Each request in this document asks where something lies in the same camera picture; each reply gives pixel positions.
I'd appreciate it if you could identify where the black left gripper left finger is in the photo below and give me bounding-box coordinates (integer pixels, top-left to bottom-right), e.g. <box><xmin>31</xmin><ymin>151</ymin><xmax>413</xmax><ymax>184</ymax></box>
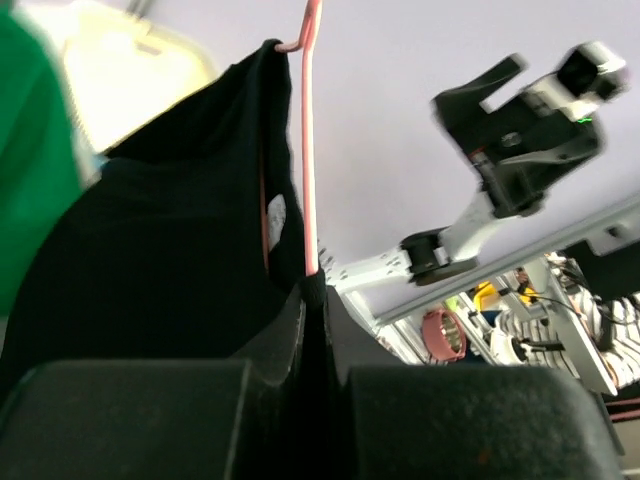
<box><xmin>1</xmin><ymin>291</ymin><xmax>305</xmax><ymax>479</ymax></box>

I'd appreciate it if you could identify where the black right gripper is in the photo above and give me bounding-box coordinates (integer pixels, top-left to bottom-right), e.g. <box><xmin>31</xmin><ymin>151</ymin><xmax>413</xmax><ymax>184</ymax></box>
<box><xmin>434</xmin><ymin>53</ymin><xmax>604</xmax><ymax>218</ymax></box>

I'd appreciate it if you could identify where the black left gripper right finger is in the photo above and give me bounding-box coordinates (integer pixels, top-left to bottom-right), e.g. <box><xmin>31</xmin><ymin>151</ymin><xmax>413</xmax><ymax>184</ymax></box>
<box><xmin>326</xmin><ymin>292</ymin><xmax>621</xmax><ymax>479</ymax></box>

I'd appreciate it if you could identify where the black t shirt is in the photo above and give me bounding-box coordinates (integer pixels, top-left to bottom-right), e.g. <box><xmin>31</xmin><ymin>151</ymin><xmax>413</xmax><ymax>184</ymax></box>
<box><xmin>0</xmin><ymin>38</ymin><xmax>341</xmax><ymax>480</ymax></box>

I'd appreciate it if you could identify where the pink wire hanger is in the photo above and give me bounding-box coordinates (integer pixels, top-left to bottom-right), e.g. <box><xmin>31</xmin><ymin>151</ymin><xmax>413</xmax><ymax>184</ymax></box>
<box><xmin>272</xmin><ymin>0</ymin><xmax>323</xmax><ymax>278</ymax></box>

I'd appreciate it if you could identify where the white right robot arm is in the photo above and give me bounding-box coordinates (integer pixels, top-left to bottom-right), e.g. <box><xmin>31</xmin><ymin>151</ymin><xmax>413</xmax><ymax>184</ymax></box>
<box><xmin>319</xmin><ymin>42</ymin><xmax>627</xmax><ymax>293</ymax></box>

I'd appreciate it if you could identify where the green t shirt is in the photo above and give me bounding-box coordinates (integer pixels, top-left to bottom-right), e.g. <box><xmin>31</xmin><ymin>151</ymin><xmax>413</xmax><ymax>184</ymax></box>
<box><xmin>1</xmin><ymin>8</ymin><xmax>82</xmax><ymax>317</ymax></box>

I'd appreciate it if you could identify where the cream laundry basket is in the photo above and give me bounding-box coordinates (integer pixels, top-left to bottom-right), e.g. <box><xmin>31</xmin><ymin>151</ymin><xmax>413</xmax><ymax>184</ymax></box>
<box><xmin>62</xmin><ymin>1</ymin><xmax>220</xmax><ymax>151</ymax></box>

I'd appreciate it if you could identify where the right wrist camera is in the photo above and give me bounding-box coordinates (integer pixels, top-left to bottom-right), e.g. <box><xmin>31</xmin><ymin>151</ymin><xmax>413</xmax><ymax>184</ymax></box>
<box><xmin>523</xmin><ymin>41</ymin><xmax>629</xmax><ymax>123</ymax></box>

